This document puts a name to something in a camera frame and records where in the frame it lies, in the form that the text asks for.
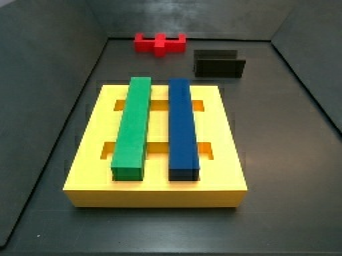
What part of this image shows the red three-pronged block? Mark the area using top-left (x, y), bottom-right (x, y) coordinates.
top-left (133, 33), bottom-right (187, 57)

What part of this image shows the black angled bracket stand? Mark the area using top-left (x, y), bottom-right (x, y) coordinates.
top-left (194, 50), bottom-right (246, 78)

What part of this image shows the blue rectangular bar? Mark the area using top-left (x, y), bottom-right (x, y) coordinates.
top-left (168, 78), bottom-right (200, 181)

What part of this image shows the yellow slotted base board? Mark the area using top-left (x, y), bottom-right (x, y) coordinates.
top-left (63, 85), bottom-right (247, 208)

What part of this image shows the green rectangular bar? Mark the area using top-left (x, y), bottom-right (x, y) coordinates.
top-left (111, 77), bottom-right (151, 181)

